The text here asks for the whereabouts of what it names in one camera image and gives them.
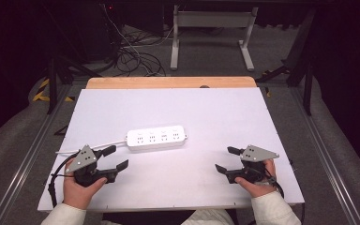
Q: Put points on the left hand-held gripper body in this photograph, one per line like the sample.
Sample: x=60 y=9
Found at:
x=82 y=159

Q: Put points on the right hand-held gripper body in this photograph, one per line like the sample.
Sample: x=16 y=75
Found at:
x=256 y=154

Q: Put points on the person's right hand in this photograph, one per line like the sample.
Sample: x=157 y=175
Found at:
x=259 y=187

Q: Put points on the person's left hand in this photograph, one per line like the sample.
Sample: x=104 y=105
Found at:
x=78 y=192

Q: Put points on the white power strip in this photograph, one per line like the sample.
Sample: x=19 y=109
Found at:
x=156 y=137

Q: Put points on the white board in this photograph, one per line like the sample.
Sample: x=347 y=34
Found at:
x=181 y=106

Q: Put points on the black stand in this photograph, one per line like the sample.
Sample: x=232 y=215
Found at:
x=306 y=78
x=53 y=81

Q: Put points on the wooden table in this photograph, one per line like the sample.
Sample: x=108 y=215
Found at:
x=168 y=82

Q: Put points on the metal floor rail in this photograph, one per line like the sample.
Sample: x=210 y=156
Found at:
x=28 y=156
x=325 y=156

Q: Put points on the grey metal desk frame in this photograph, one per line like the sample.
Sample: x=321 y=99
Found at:
x=212 y=19

